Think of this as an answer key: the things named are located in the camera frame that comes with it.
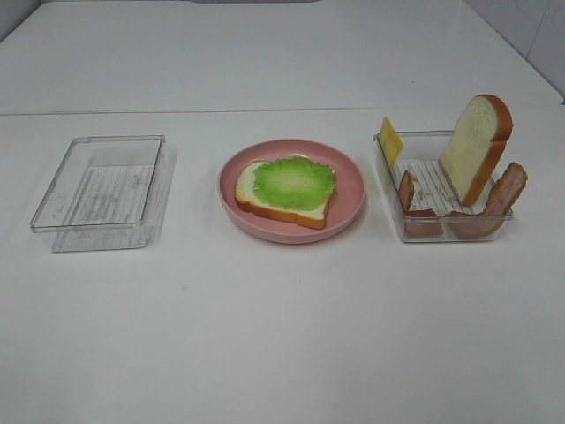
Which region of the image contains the yellow cheese slice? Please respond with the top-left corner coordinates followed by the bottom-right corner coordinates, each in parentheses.
top-left (380, 117), bottom-right (403, 169)

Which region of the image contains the pink round plate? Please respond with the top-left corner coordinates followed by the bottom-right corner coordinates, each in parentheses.
top-left (218, 139), bottom-right (366, 244)

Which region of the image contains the clear plastic left container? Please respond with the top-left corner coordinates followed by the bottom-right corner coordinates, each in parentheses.
top-left (30, 135), bottom-right (176, 253)

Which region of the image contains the clear plastic container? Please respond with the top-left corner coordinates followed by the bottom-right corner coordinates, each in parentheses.
top-left (30, 135), bottom-right (176, 253)
top-left (374, 130), bottom-right (513, 243)

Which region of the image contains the clear plastic right container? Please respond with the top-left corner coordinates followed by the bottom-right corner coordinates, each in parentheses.
top-left (374, 130), bottom-right (513, 243)

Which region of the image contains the bread slice with orange crust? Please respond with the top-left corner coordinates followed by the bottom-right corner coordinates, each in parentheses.
top-left (235, 161), bottom-right (336, 230)

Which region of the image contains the green lettuce leaf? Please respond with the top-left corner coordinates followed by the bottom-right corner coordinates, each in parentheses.
top-left (253, 156), bottom-right (336, 211)

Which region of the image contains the bacon strip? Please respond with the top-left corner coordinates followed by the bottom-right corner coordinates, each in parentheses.
top-left (398, 170), bottom-right (443, 239)
top-left (448, 162), bottom-right (528, 240)

